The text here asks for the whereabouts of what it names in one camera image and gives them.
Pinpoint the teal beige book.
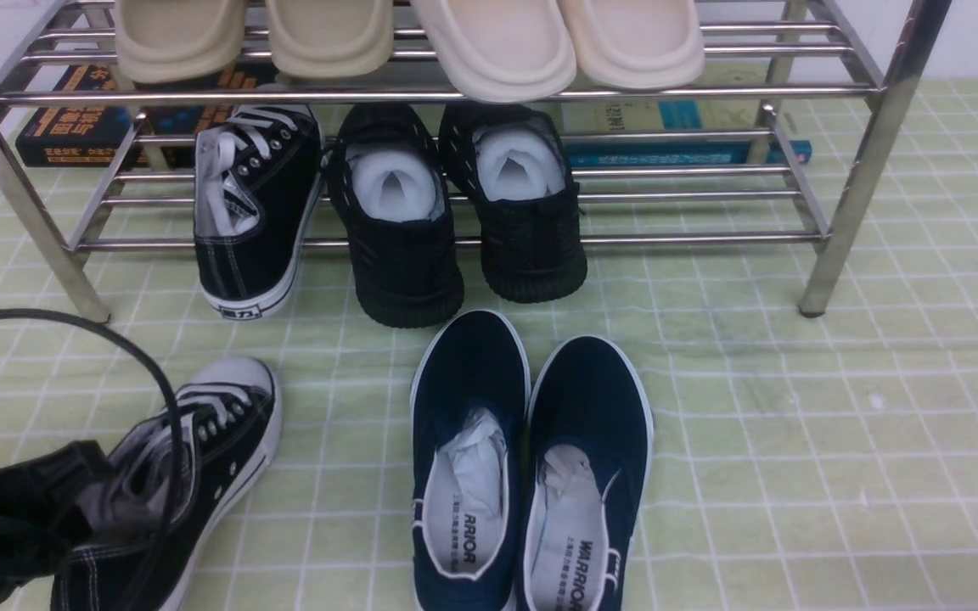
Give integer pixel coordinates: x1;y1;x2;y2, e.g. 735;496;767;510
559;59;813;169

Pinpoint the navy slip-on shoe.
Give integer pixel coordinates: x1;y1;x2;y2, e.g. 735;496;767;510
410;310;531;610
515;335;655;610

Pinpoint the black knit shoe left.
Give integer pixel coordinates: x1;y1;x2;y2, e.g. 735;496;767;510
322;102;464;328

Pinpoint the cream slipper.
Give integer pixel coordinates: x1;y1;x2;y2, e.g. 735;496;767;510
558;1;705;92
410;1;577;104

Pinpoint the black canvas sneaker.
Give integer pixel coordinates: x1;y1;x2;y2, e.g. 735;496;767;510
194;104;325;322
50;357;283;610

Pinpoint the black orange book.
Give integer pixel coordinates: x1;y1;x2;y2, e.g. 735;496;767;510
14;64;277;169

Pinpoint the black knit shoe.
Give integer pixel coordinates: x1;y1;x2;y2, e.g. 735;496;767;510
322;102;464;328
438;101;587;303

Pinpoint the navy slip-on shoe right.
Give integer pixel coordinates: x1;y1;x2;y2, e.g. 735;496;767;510
515;335;655;610

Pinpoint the black knit shoe right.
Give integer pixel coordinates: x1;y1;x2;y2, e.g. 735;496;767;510
438;101;587;303

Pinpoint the beige slipper far left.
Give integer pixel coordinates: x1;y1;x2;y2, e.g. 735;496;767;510
114;1;247;84

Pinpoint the beige slipper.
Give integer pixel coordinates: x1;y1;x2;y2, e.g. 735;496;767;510
265;1;395;80
114;1;247;84

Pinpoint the silver metal shoe rack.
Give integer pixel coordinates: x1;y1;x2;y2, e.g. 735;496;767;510
0;0;953;328

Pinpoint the black cable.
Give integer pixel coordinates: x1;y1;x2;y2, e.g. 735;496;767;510
0;308;187;611

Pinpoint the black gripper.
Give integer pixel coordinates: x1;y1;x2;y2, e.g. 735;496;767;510
0;440;113;604

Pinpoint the navy slip-on shoe left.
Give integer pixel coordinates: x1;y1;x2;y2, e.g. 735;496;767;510
410;310;531;610

